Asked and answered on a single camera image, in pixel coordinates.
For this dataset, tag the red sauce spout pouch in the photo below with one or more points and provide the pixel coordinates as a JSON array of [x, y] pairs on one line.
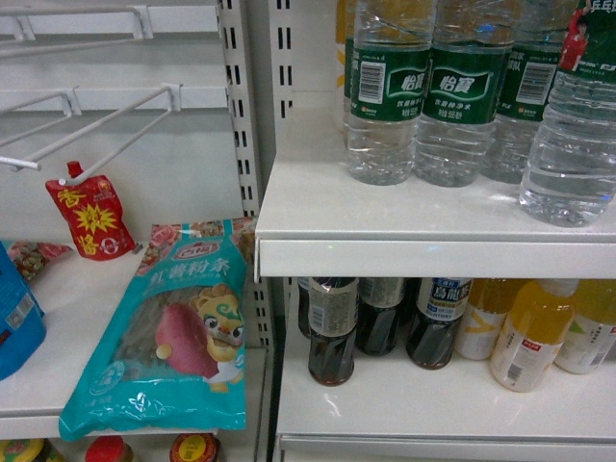
[[93, 213]]

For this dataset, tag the white metal shelf board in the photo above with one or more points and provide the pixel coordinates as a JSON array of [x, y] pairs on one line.
[[316, 220]]

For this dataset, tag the leftmost water bottle green label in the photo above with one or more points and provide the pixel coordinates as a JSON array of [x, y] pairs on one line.
[[388, 78]]

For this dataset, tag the blue teal snack bag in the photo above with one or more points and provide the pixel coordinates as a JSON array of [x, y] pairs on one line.
[[22, 326]]

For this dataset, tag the dark oolong tea bottle middle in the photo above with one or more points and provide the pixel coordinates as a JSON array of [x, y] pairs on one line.
[[440, 306]]

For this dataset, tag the water bottle athletes label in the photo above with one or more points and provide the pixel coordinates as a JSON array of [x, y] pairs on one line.
[[528, 79]]

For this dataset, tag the yellow orange drink bottle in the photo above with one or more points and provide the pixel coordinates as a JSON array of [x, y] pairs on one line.
[[533, 333]]

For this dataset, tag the dark oolong tea bottle front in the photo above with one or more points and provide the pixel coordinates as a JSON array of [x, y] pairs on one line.
[[333, 311]]

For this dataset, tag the front barcode water bottle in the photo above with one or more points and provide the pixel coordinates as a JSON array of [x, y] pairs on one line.
[[471, 44]]

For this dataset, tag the teal sweet potato noodle bag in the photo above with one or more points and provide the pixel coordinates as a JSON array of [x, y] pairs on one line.
[[172, 355]]

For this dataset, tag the white perforated shelf upright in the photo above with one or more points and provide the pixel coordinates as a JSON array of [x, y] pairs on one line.
[[245, 33]]

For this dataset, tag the edge water bottle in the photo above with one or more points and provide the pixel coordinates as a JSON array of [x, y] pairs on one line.
[[569, 179]]

